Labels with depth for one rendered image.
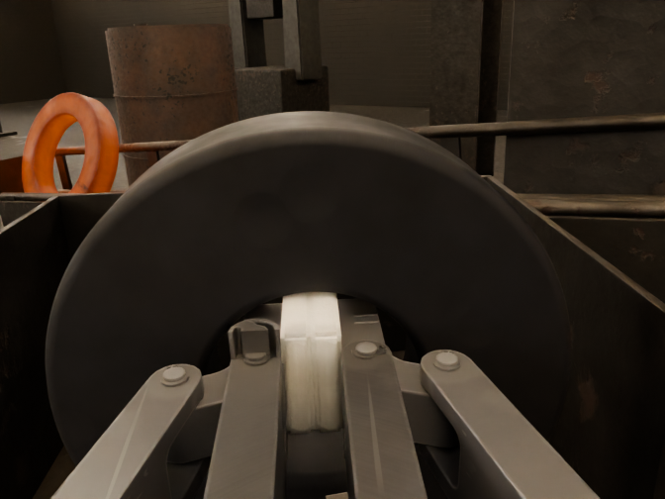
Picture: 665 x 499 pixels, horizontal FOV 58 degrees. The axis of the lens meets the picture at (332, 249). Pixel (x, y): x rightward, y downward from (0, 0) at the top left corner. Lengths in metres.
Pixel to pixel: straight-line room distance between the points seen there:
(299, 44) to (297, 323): 5.43
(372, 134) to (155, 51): 2.71
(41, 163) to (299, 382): 0.85
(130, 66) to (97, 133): 2.07
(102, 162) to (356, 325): 0.71
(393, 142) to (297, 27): 5.43
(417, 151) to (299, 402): 0.07
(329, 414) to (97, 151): 0.72
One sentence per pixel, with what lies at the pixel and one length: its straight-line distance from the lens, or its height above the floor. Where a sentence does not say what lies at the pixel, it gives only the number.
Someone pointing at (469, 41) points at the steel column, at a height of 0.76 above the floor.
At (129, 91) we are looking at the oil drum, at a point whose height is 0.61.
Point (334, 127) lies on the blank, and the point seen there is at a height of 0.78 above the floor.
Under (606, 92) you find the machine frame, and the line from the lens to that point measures 0.55.
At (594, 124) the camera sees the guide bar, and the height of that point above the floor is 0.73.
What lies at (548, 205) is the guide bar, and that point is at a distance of 0.47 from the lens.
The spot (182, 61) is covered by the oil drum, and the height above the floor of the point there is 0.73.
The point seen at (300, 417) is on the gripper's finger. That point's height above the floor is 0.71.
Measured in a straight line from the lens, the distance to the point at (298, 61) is 5.59.
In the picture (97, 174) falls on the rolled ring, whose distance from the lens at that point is 0.85.
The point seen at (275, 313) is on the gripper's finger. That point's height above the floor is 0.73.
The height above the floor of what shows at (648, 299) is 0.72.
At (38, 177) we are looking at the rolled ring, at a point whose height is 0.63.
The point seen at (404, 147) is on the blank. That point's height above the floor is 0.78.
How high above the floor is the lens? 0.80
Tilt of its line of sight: 19 degrees down
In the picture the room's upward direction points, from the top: 2 degrees counter-clockwise
